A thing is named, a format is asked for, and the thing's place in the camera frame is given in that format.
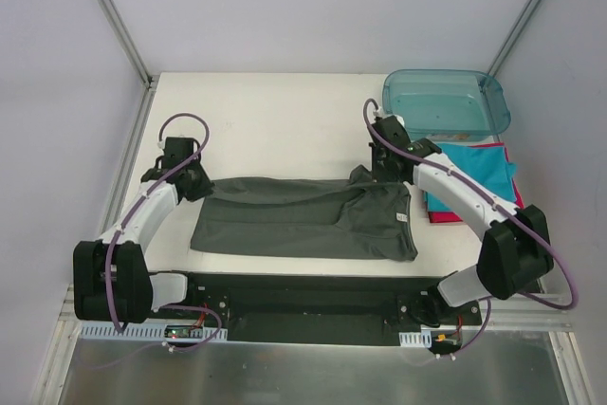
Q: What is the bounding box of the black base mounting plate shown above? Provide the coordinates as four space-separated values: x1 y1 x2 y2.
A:
144 272 513 344

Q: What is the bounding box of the aluminium frame post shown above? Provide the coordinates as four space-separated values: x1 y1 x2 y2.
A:
70 0 160 89
487 0 544 77

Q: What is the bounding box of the folded cyan t shirt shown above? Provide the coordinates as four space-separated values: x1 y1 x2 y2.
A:
438 142 522 205

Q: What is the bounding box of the dark grey t shirt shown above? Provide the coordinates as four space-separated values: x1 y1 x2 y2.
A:
190 165 417 262

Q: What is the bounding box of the right white cable duct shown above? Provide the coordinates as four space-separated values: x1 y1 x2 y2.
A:
398 330 432 349

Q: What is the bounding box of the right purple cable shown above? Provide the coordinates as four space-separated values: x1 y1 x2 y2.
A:
362 99 579 366

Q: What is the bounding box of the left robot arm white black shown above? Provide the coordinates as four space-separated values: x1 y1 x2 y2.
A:
73 137 213 330

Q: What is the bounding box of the left white cable duct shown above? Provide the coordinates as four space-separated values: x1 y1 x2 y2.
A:
80 322 228 344

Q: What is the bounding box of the right aluminium frame post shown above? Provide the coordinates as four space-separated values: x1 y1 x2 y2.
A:
487 0 544 77

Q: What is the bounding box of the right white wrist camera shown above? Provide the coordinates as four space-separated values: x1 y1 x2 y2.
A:
373 107 405 127

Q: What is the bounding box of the left aluminium frame post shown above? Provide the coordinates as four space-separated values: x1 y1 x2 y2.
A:
70 0 160 89

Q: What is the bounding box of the white cable duct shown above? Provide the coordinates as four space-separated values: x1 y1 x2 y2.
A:
398 330 432 349
80 322 228 344

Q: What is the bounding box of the folded magenta t shirt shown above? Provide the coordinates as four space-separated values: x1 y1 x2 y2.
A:
424 140 527 225

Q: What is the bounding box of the teal transparent plastic bin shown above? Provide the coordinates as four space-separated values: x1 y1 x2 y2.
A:
382 69 511 142

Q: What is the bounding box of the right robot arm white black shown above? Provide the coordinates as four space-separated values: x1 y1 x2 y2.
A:
367 116 554 327

